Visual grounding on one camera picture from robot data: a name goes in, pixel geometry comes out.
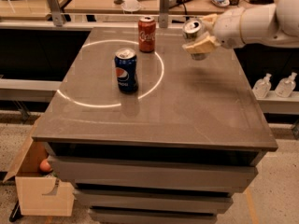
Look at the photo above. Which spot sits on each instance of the clear sanitizer pump bottle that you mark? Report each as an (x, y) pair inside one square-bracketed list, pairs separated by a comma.
[(286, 86), (262, 86)]

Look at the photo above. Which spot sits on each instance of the red coca-cola can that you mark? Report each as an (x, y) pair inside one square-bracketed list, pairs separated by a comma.
[(146, 33)]

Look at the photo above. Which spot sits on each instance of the clear plastic lid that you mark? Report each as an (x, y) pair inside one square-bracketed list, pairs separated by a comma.
[(130, 6)]

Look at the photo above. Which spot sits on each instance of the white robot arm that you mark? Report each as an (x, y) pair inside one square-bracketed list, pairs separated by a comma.
[(273, 25)]

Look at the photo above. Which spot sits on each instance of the blue pepsi can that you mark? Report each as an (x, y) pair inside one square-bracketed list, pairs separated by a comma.
[(125, 66)]

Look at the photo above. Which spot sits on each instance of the orange ball in box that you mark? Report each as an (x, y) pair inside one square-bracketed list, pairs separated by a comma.
[(45, 167)]

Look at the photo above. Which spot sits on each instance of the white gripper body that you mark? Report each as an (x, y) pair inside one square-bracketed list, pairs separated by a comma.
[(230, 27)]

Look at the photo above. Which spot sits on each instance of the grey metal bracket post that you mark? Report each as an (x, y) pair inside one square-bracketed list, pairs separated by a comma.
[(56, 13), (163, 13)]

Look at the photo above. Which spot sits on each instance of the grey drawer cabinet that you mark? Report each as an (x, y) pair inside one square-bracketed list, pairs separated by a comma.
[(173, 152)]

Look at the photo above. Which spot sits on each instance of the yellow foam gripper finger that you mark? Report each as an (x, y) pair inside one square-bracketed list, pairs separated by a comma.
[(207, 45), (209, 19)]

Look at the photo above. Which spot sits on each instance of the open cardboard box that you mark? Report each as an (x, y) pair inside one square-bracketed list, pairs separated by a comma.
[(38, 194)]

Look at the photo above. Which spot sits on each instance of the white green 7up can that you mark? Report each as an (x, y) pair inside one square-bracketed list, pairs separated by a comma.
[(191, 30)]

